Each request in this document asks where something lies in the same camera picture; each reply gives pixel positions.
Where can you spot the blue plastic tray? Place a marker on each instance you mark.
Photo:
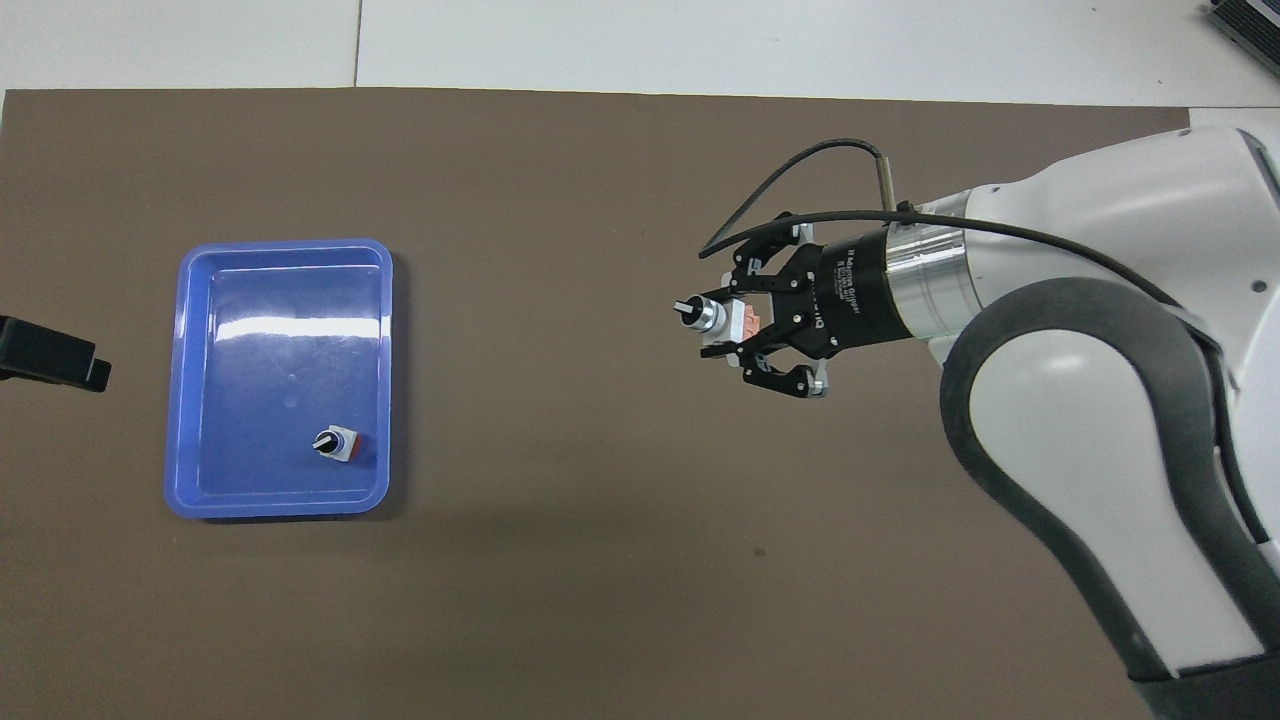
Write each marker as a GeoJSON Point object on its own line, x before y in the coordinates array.
{"type": "Point", "coordinates": [280, 380]}

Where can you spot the grey ribbed device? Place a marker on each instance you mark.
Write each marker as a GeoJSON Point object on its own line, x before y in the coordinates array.
{"type": "Point", "coordinates": [1250, 25]}

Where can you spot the red base rotary switch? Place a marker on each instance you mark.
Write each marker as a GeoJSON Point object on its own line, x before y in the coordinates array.
{"type": "Point", "coordinates": [338, 445]}

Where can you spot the orange base rotary switch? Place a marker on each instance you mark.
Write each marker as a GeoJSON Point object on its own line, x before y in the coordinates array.
{"type": "Point", "coordinates": [720, 318]}

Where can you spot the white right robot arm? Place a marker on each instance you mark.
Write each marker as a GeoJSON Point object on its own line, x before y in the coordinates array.
{"type": "Point", "coordinates": [1080, 400]}

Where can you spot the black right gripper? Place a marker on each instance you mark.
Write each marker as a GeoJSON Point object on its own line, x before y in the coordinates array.
{"type": "Point", "coordinates": [860, 290]}

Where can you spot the brown table mat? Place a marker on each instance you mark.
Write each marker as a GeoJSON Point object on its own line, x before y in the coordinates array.
{"type": "Point", "coordinates": [600, 600]}

